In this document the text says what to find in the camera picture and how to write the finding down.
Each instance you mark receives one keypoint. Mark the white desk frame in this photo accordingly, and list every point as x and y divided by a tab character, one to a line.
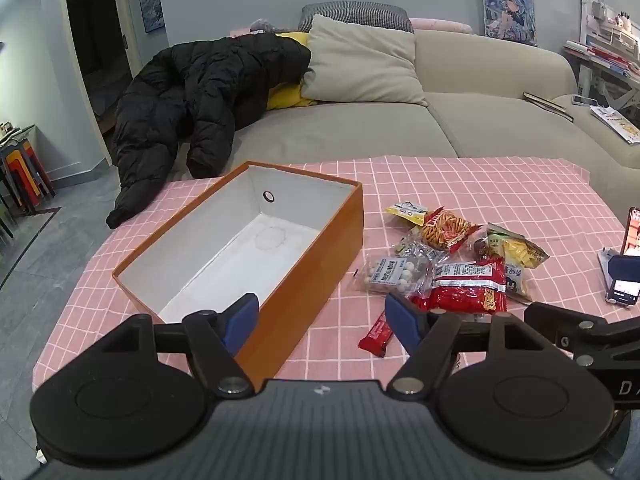
587	80

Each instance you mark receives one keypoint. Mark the red packet of orange sticks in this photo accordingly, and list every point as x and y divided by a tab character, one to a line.
445	230

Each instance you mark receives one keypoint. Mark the black puffer jacket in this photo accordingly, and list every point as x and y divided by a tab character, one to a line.
210	75

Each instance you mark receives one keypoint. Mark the small green silver packet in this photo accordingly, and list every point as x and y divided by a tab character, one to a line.
412	250

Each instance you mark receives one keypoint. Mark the stacked colourful stools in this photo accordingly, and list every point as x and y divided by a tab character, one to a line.
22	170

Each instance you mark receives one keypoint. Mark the yellow snack packet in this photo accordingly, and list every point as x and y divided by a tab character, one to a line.
407	212

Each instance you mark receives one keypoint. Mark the anime print cushion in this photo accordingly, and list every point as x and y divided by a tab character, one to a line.
507	10

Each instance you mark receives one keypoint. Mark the yellow cushion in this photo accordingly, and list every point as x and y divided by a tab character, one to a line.
282	97

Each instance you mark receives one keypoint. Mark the white yellow magazine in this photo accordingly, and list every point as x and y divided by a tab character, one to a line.
617	122

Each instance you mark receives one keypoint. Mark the beige pillow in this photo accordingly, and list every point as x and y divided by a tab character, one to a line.
360	60

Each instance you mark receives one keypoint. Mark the white blue snack packet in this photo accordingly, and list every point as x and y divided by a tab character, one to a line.
515	280

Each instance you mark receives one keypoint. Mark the grey fuzzy cloth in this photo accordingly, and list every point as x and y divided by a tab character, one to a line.
262	24

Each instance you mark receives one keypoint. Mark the stack of books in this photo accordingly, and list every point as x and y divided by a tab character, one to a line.
597	57

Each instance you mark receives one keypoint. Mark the clear packet of white balls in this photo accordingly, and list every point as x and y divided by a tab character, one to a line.
390	275

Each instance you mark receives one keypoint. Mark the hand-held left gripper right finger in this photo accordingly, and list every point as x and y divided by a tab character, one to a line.
402	320

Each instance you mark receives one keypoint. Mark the beige sofa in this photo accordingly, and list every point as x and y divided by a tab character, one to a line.
350	125

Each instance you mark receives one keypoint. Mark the orange cardboard box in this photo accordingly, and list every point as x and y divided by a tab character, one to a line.
315	260

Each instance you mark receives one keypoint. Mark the yellow chips packet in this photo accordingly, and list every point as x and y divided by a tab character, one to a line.
515	250

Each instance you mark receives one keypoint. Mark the smartphone on sofa arm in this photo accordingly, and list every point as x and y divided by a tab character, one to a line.
585	100

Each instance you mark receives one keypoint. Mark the phone in dark case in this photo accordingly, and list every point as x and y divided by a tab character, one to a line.
625	280

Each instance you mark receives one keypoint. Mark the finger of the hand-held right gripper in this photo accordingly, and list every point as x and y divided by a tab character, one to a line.
555	325

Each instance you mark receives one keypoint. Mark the dark book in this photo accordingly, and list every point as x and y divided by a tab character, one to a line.
547	104

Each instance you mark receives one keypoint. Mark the pink blanket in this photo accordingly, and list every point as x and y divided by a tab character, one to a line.
440	24

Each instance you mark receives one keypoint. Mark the large red snack packet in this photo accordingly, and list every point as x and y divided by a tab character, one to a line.
460	290

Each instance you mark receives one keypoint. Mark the pink checkered tablecloth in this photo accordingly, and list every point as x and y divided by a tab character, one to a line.
500	185

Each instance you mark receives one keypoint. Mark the lit smartphone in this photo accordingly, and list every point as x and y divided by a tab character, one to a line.
634	232

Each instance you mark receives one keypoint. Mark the grey houndstooth cushion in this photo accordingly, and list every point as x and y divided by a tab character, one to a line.
350	15

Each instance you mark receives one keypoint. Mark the red snack bar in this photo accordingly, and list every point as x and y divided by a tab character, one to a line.
375	337

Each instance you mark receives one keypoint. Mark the white desk organizer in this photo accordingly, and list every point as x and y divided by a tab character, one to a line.
612	25

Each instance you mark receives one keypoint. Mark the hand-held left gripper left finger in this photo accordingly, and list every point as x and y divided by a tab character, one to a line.
242	317

